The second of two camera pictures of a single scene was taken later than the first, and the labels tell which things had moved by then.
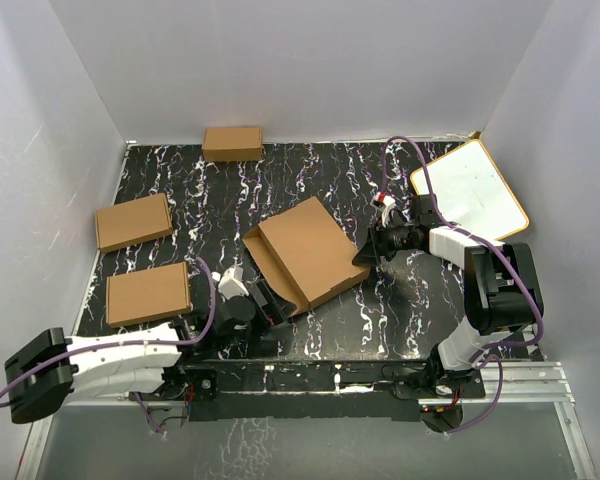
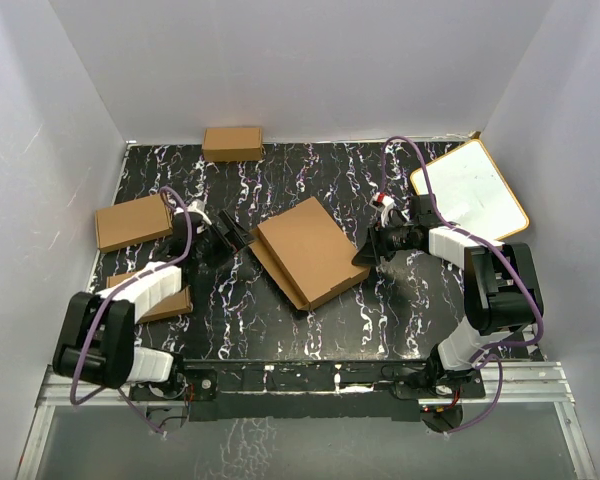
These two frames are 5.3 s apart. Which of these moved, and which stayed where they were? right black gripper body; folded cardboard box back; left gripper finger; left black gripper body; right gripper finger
Moved: left black gripper body; left gripper finger
Stayed: folded cardboard box back; right black gripper body; right gripper finger
